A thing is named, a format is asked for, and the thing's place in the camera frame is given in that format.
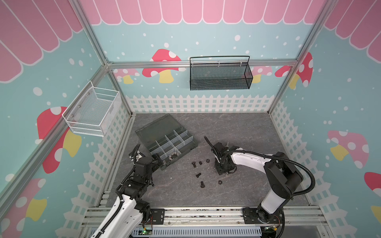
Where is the dark green compartment organizer box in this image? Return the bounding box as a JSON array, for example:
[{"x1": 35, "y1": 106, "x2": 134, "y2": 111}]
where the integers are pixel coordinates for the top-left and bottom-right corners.
[{"x1": 136, "y1": 114, "x2": 198, "y2": 170}]

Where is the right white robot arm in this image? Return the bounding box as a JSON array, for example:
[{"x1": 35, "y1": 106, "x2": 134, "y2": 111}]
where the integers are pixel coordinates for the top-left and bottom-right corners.
[{"x1": 210, "y1": 143, "x2": 316, "y2": 224}]

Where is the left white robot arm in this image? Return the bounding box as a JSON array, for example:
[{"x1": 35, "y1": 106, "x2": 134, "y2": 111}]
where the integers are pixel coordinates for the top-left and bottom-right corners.
[{"x1": 92, "y1": 152, "x2": 163, "y2": 238}]

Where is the white wire mesh basket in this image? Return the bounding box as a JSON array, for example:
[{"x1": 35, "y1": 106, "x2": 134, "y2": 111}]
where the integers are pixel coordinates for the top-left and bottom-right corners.
[{"x1": 62, "y1": 81, "x2": 122, "y2": 137}]

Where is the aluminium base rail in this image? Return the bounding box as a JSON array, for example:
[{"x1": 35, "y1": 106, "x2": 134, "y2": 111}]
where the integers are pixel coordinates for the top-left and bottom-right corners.
[{"x1": 81, "y1": 206, "x2": 327, "y2": 227}]

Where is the black wire mesh basket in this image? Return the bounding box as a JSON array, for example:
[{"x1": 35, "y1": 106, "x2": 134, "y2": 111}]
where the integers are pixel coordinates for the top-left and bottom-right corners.
[{"x1": 189, "y1": 56, "x2": 254, "y2": 91}]

